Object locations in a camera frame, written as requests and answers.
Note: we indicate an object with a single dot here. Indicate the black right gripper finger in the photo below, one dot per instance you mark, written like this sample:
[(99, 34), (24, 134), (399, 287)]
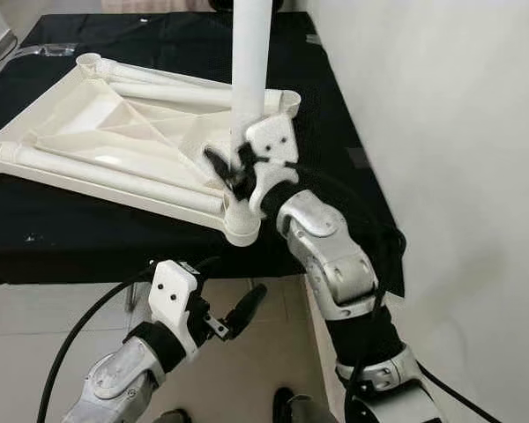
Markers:
[(222, 167)]

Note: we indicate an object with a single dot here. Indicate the large grey tape patch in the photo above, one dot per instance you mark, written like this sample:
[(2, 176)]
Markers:
[(359, 158)]

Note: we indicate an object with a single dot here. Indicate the grey robot right foot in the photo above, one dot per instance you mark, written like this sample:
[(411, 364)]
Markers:
[(304, 410)]

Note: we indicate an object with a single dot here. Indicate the black tablecloth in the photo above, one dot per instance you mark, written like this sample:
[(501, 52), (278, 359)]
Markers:
[(70, 238)]

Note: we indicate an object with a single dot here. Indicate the small grey tape strip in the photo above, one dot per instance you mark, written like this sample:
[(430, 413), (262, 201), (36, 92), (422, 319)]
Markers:
[(313, 38)]

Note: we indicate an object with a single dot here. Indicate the clear plastic bag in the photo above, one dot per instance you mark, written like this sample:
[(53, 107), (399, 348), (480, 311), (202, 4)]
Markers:
[(48, 48)]

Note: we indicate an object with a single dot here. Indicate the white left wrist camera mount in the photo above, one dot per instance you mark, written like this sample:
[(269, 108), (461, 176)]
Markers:
[(172, 286)]

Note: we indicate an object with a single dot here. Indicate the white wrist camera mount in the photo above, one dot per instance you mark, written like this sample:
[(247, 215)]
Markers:
[(172, 286), (273, 137)]

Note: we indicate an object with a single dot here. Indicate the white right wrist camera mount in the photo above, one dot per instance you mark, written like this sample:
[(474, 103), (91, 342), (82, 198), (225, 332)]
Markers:
[(273, 137)]

